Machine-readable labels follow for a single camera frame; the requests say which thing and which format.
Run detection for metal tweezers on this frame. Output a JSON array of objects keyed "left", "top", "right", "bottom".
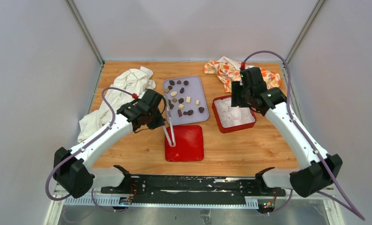
[{"left": 163, "top": 98, "right": 176, "bottom": 147}]

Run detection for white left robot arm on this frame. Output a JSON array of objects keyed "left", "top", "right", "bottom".
[{"left": 46, "top": 89, "right": 166, "bottom": 198}]

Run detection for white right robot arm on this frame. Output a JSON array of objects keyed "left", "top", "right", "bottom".
[{"left": 231, "top": 67, "right": 343, "bottom": 197}]

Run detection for dark shell chocolate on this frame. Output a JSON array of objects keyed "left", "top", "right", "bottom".
[{"left": 168, "top": 100, "right": 174, "bottom": 109}]

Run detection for white oval chocolate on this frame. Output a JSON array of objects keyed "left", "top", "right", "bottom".
[{"left": 171, "top": 91, "right": 178, "bottom": 97}]

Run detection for floral orange cloth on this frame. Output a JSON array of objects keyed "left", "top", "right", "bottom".
[{"left": 204, "top": 56, "right": 282, "bottom": 93}]

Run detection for white crumpled cloth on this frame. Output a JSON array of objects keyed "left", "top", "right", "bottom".
[{"left": 77, "top": 66, "right": 156, "bottom": 143}]

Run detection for red box with white paper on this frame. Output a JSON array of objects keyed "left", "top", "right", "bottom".
[{"left": 212, "top": 96, "right": 256, "bottom": 134}]

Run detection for lavender plastic tray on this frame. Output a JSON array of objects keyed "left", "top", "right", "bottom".
[{"left": 163, "top": 76, "right": 209, "bottom": 125}]

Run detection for red box lid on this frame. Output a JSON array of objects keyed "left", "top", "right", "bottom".
[{"left": 165, "top": 125, "right": 204, "bottom": 162}]

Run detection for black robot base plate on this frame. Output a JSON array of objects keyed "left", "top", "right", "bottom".
[{"left": 100, "top": 173, "right": 286, "bottom": 206}]

